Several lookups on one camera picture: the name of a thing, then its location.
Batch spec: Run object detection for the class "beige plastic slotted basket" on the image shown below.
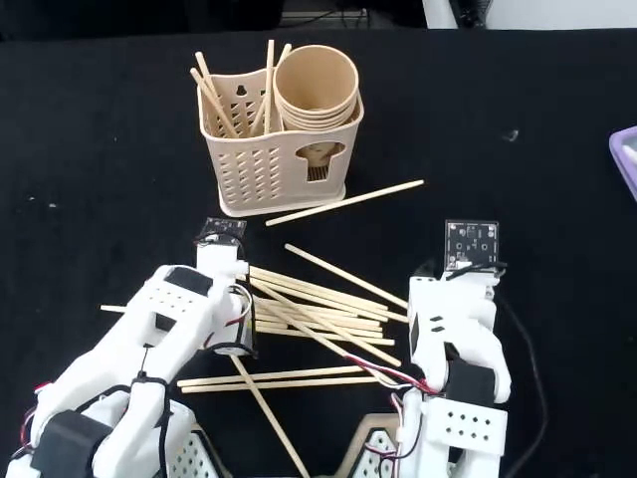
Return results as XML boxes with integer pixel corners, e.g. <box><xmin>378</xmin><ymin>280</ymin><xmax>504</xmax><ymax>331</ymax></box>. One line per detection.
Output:
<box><xmin>196</xmin><ymin>68</ymin><xmax>365</xmax><ymax>218</ymax></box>

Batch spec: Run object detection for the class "brown paper cup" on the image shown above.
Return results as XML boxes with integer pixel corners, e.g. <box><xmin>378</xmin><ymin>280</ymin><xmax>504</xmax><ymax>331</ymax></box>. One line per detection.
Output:
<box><xmin>272</xmin><ymin>44</ymin><xmax>361</xmax><ymax>120</ymax></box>
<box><xmin>276</xmin><ymin>105</ymin><xmax>361</xmax><ymax>171</ymax></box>
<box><xmin>273</xmin><ymin>97</ymin><xmax>361</xmax><ymax>125</ymax></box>
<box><xmin>275</xmin><ymin>102</ymin><xmax>361</xmax><ymax>129</ymax></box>

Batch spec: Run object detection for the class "purple plastic container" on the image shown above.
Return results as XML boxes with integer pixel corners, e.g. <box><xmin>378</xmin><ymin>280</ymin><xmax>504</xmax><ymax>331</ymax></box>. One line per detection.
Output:
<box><xmin>608</xmin><ymin>124</ymin><xmax>637</xmax><ymax>203</ymax></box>

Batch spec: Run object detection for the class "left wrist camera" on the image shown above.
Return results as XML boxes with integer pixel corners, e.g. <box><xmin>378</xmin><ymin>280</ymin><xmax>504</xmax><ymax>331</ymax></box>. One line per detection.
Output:
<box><xmin>194</xmin><ymin>216</ymin><xmax>249</xmax><ymax>245</ymax></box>

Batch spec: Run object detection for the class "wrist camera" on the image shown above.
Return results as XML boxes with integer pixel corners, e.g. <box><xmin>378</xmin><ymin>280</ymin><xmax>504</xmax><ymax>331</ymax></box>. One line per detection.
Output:
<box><xmin>443</xmin><ymin>219</ymin><xmax>501</xmax><ymax>273</ymax></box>
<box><xmin>194</xmin><ymin>216</ymin><xmax>249</xmax><ymax>245</ymax></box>

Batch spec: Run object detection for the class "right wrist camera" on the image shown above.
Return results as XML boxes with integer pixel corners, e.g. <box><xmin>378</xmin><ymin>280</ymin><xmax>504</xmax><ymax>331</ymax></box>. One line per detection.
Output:
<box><xmin>443</xmin><ymin>219</ymin><xmax>501</xmax><ymax>273</ymax></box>

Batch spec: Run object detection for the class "black cable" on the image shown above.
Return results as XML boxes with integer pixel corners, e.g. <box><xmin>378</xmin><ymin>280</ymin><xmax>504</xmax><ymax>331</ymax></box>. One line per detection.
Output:
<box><xmin>495</xmin><ymin>291</ymin><xmax>550</xmax><ymax>478</ymax></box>

